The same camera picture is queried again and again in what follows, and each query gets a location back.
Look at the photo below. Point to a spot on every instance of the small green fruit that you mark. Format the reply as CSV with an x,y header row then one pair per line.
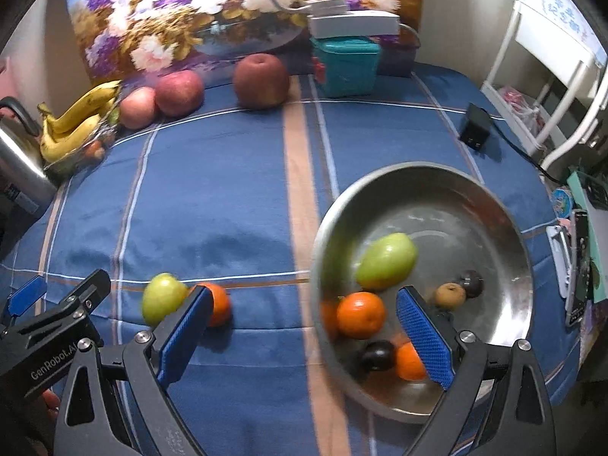
x,y
387,261

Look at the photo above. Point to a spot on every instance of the small blue white packet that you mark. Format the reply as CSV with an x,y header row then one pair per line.
x,y
562,202

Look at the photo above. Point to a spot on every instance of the steel kettle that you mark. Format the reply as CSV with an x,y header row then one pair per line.
x,y
19,156

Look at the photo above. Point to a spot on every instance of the yellow banana bunch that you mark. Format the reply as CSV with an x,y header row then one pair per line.
x,y
76,114

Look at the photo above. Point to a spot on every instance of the teal plastic box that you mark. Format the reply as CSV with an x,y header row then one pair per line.
x,y
346,69

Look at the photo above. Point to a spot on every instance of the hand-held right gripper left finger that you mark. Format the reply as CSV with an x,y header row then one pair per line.
x,y
185,335

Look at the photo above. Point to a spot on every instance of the smartphone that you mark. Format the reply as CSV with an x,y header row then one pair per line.
x,y
578,270

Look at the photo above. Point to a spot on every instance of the dark plum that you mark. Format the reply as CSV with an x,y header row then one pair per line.
x,y
378,355
471,283

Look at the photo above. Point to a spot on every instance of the plastic bag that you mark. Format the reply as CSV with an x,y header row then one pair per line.
x,y
517,104

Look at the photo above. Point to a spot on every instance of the small orange fruit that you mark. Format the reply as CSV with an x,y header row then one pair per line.
x,y
95,151

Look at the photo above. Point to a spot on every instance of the orange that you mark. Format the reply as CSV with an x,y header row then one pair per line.
x,y
361,314
409,362
219,304

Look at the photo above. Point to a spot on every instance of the black power adapter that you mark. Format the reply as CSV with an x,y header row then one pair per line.
x,y
475,128

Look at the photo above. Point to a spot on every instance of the large green fruit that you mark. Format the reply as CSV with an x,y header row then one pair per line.
x,y
162,298

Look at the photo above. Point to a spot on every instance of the brown round fruit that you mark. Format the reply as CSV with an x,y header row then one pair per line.
x,y
450,294

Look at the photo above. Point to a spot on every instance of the person's left hand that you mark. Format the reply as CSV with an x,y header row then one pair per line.
x,y
51,400

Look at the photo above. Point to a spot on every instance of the white rack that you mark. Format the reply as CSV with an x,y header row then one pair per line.
x,y
501,47

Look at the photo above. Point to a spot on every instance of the dark bowl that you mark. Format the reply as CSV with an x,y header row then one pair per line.
x,y
399,59

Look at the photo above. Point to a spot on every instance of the clear plastic fruit container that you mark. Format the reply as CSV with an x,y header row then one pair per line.
x,y
111,121

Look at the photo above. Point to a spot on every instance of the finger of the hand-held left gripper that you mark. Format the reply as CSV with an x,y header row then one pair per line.
x,y
92,285
26,294

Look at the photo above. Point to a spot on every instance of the teal carton box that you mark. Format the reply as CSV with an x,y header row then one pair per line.
x,y
597,209

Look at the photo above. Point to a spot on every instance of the purple printed packet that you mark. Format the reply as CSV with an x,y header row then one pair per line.
x,y
593,318

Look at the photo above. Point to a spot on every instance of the white phone stand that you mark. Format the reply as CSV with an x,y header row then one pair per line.
x,y
559,256

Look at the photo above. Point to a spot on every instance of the pale pink apple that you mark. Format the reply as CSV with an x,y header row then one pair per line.
x,y
137,107

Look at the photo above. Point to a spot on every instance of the blue plaid tablecloth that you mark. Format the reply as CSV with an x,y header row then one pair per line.
x,y
213,199

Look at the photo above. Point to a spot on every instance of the dark red apple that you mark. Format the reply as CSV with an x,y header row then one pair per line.
x,y
261,80

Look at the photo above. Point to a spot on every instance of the large steel bowl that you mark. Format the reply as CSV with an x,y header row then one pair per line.
x,y
427,209

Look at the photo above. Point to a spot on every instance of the flower painting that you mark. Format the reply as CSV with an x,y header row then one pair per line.
x,y
190,19

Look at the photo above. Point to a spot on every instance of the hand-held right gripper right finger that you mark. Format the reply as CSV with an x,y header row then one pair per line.
x,y
425,337

